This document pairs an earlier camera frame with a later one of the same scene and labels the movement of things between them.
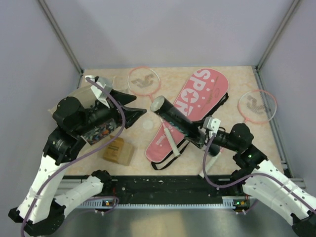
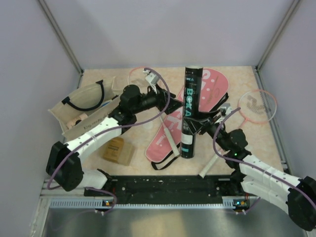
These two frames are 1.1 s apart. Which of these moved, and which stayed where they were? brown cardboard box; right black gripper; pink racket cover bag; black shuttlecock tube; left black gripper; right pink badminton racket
Moved: left black gripper; right black gripper; black shuttlecock tube
Stayed: brown cardboard box; pink racket cover bag; right pink badminton racket
